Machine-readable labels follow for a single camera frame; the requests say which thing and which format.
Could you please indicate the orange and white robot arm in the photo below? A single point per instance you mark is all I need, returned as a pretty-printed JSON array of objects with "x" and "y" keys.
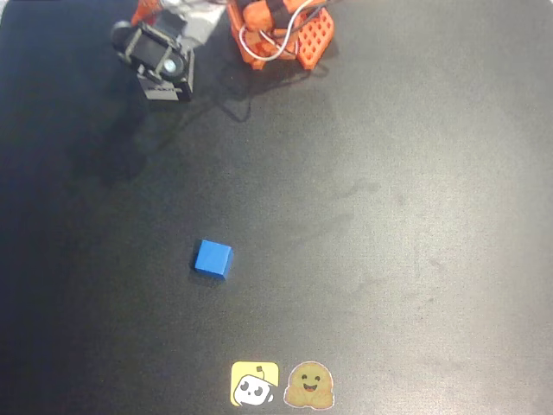
[{"x": 311, "y": 39}]

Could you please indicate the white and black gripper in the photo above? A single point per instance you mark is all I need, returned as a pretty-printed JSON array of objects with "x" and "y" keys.
[{"x": 152, "y": 48}]

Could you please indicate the black table mat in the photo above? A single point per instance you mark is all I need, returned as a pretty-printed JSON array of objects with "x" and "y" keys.
[{"x": 389, "y": 216}]

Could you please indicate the yellow robot sticker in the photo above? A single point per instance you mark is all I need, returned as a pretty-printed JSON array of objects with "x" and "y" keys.
[{"x": 254, "y": 384}]

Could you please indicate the white cardboard box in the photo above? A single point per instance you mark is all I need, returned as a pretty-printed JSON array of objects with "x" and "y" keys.
[{"x": 163, "y": 93}]

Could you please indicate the blue cube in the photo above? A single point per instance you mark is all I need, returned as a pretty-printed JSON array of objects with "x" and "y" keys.
[{"x": 212, "y": 258}]

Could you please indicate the hugging face emoji sticker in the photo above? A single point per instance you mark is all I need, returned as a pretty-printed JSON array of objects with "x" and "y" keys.
[{"x": 309, "y": 385}]

